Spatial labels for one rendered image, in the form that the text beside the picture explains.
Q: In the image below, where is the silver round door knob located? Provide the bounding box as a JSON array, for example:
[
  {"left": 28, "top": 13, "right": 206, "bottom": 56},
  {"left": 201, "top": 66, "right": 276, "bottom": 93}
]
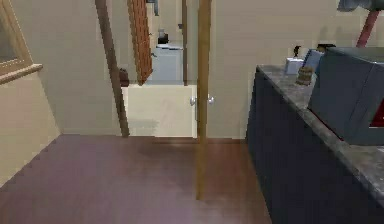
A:
[{"left": 189, "top": 94, "right": 216, "bottom": 107}]

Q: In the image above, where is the brown wooden room door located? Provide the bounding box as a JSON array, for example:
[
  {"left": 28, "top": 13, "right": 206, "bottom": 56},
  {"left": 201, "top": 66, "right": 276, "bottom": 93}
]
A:
[{"left": 195, "top": 0, "right": 213, "bottom": 201}]

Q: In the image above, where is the small dark brown object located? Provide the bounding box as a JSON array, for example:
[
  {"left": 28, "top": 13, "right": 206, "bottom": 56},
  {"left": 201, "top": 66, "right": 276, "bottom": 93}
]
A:
[{"left": 118, "top": 68, "right": 130, "bottom": 88}]

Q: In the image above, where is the dark blue kitchen counter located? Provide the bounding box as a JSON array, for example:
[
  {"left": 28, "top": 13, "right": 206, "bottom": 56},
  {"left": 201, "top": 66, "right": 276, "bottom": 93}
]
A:
[{"left": 246, "top": 64, "right": 384, "bottom": 224}]

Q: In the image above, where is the red slanted pole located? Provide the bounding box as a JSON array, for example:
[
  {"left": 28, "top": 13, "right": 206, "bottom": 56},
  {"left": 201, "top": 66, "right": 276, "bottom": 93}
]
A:
[{"left": 355, "top": 9, "right": 381, "bottom": 48}]

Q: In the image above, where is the white cabinet with dark item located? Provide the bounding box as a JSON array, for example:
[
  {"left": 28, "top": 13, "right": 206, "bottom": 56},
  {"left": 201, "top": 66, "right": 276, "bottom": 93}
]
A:
[{"left": 148, "top": 28, "right": 184, "bottom": 84}]

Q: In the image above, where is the light blue flat box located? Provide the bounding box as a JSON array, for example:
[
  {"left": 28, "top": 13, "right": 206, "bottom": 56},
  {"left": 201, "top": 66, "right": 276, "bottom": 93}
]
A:
[{"left": 302, "top": 48, "right": 324, "bottom": 70}]

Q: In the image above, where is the small brown ribbed jar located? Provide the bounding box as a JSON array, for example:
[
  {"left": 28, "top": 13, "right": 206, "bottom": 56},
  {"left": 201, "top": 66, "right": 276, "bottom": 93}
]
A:
[{"left": 295, "top": 66, "right": 316, "bottom": 87}]

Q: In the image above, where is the orange brown wooden door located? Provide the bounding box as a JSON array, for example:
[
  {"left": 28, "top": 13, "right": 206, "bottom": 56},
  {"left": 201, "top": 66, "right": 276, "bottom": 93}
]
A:
[{"left": 127, "top": 0, "right": 154, "bottom": 86}]

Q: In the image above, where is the wooden framed window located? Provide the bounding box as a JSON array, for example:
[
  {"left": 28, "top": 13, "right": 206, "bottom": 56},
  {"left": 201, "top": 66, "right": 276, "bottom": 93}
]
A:
[{"left": 0, "top": 0, "right": 44, "bottom": 85}]

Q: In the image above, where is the dark grey box appliance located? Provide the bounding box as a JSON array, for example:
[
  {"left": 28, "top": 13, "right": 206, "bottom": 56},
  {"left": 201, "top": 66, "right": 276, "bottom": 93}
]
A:
[{"left": 307, "top": 46, "right": 384, "bottom": 146}]

